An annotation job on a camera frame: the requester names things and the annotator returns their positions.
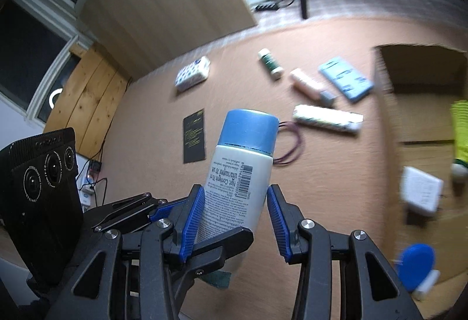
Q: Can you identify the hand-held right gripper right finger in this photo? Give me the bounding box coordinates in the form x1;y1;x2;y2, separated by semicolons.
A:
266;184;421;320

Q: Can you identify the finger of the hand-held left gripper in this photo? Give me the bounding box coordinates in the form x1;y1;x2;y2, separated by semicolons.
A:
164;227;254;302
91;193;172;233

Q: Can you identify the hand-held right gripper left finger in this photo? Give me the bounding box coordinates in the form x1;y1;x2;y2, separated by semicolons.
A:
47;184;206;320

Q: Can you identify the white bottle with blue cap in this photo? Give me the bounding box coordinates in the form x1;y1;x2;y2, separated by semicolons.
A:
195;108;280;269

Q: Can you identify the small black yellow notebook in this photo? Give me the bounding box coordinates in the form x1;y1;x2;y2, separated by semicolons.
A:
182;108;206;163

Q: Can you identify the pink bottle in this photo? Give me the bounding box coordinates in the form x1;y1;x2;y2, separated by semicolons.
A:
290;67;337;107

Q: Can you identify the blue round case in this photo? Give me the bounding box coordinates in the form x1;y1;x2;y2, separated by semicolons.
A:
397;244;437;293

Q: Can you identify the white charger plug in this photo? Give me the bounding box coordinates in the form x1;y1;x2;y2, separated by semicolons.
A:
400;166;445;218

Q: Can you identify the dotted tissue pack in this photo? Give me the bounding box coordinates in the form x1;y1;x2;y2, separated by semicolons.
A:
175;56;212;92

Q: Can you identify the small white cap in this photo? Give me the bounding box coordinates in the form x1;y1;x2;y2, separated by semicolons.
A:
413;269;441;299

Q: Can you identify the green and white glue stick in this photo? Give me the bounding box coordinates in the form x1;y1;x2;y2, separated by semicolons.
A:
258;48;284;81

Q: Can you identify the cardboard box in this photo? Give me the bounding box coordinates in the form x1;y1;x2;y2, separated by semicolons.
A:
371;44;468;306

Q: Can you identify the yellow shuttlecock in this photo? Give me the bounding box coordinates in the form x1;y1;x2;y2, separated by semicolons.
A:
450;100;468;182

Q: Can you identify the white power strip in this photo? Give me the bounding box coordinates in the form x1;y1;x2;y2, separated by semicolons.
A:
78;174;96;211

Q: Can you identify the white patterned tube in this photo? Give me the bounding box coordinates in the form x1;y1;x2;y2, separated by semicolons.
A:
292;104;364;133

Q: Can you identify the pine wood panel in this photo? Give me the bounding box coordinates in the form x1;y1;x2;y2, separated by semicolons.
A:
43;42;132;160

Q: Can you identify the teal phone stand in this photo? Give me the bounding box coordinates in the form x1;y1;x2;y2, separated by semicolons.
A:
317;57;374;103

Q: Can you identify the purple hair tie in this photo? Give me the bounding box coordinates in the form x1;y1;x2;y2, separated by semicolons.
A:
274;121;304;164

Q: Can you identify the white window frame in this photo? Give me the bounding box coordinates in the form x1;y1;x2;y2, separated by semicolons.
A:
9;0;289;123

